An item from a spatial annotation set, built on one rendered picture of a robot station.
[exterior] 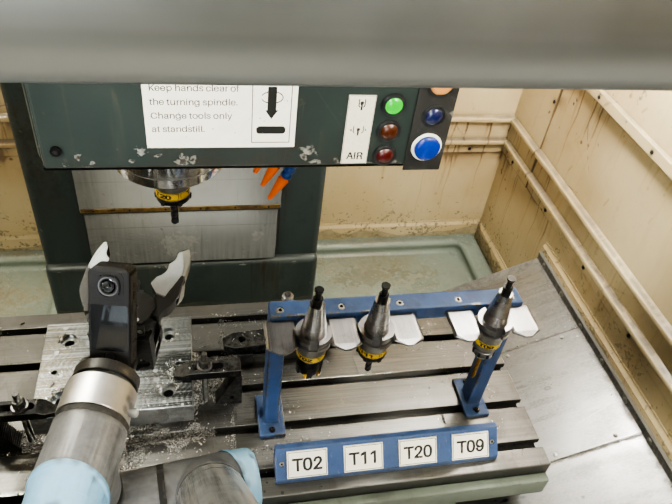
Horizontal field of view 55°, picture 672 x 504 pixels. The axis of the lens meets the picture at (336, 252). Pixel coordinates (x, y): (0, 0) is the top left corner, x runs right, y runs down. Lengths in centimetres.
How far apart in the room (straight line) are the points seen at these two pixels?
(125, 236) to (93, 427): 99
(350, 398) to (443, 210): 101
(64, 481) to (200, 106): 38
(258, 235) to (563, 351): 84
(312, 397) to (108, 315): 75
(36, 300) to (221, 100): 150
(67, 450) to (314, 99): 42
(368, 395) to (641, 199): 75
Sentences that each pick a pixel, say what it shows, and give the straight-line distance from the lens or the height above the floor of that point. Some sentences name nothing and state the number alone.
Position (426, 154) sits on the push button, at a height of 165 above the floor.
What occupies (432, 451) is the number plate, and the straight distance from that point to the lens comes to 134.
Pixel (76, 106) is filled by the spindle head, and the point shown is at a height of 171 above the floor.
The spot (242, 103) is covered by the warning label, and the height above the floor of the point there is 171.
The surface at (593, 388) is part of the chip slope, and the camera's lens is 171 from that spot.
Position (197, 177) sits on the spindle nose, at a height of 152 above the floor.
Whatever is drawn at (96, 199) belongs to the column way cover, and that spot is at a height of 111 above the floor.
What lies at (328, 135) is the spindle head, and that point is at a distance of 72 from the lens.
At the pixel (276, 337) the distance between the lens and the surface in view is 109.
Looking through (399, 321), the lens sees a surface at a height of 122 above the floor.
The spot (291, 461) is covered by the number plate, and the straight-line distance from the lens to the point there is 128.
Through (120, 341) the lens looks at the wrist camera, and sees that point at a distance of 74.
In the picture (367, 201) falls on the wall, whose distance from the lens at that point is 214.
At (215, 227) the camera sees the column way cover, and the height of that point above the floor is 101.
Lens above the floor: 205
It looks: 41 degrees down
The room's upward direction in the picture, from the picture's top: 8 degrees clockwise
